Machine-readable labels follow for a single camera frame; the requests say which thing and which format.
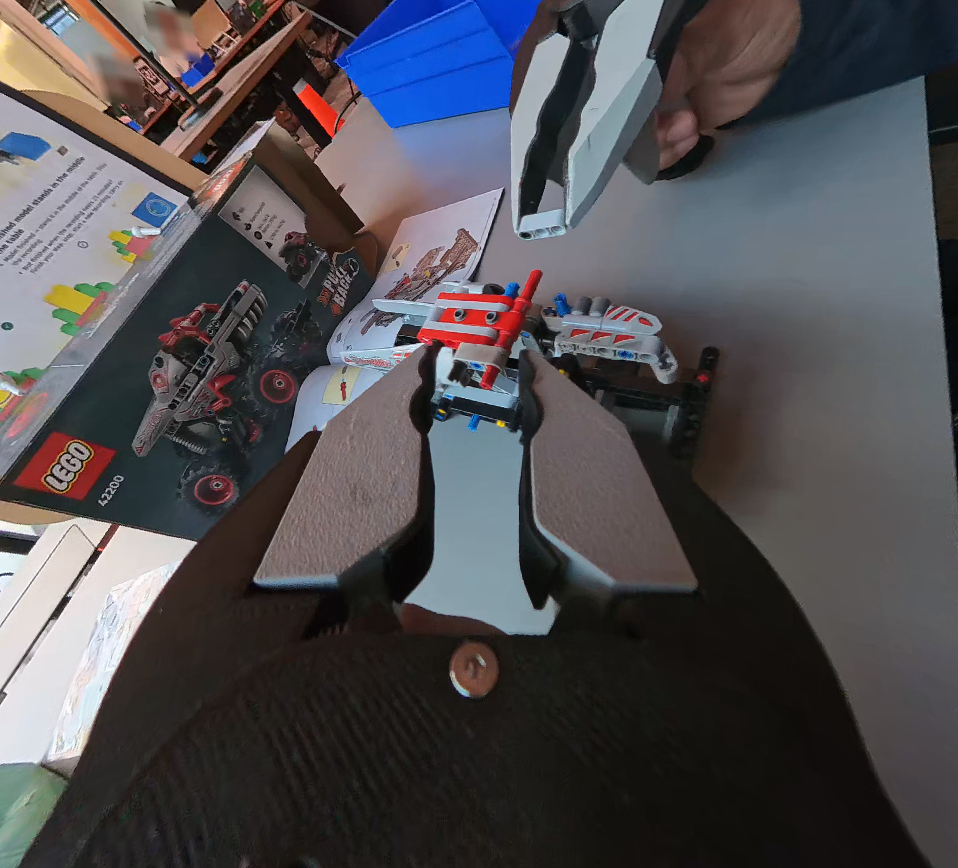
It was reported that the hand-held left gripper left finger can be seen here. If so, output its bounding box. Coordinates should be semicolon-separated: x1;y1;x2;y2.
253;344;439;618

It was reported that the wooden work table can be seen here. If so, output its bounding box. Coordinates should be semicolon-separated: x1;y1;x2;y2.
153;7;315;162

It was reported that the dark lego set box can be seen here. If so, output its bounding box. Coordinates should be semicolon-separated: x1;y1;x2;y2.
0;122;379;541

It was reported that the lego instruction booklet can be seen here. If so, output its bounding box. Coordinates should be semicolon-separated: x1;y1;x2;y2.
286;189;506;451

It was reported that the partly built lego truck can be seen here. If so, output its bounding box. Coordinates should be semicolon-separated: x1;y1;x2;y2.
415;269;721;463

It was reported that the printed instruction sheet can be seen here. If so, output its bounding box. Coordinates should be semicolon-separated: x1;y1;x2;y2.
0;84;194;468

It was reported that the pale printed box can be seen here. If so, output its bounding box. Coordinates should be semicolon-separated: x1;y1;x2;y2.
45;560;188;775

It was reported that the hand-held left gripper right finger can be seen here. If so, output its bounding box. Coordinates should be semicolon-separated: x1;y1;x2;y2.
518;348;701;621

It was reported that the light grey lego beam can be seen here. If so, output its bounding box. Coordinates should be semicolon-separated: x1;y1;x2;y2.
515;206;568;240

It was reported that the person's right hand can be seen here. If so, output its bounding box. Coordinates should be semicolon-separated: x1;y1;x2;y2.
655;0;803;169

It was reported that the person's right forearm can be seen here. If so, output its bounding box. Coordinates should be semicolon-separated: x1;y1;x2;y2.
759;0;958;128

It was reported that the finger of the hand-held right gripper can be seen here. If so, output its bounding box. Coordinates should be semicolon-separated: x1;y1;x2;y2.
563;0;676;230
509;32;600;225

